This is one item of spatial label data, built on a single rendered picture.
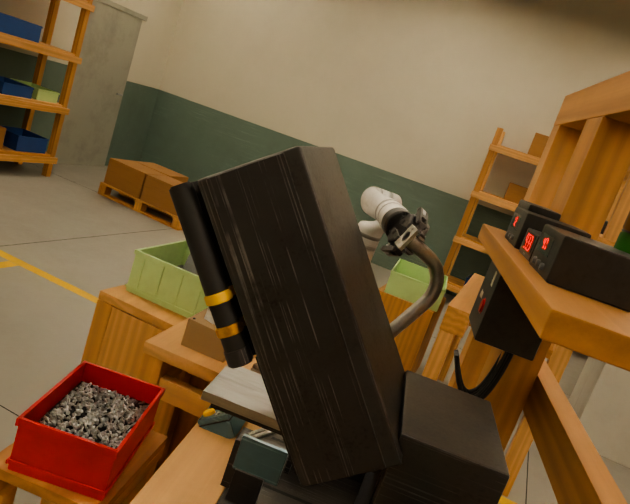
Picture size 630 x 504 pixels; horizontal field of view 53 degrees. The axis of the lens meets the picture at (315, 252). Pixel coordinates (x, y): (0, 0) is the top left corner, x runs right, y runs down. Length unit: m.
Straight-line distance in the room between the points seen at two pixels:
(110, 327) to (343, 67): 6.92
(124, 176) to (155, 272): 5.08
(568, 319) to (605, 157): 0.72
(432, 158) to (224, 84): 3.25
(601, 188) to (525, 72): 7.10
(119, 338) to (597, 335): 1.96
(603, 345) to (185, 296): 1.84
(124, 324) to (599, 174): 1.72
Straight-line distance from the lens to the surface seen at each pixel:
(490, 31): 8.67
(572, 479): 1.18
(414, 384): 1.25
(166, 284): 2.47
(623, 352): 0.82
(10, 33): 7.19
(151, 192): 7.25
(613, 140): 1.48
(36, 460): 1.44
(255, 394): 1.24
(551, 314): 0.79
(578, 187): 1.46
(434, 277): 1.38
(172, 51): 10.15
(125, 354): 2.50
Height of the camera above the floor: 1.66
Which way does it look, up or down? 12 degrees down
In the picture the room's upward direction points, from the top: 19 degrees clockwise
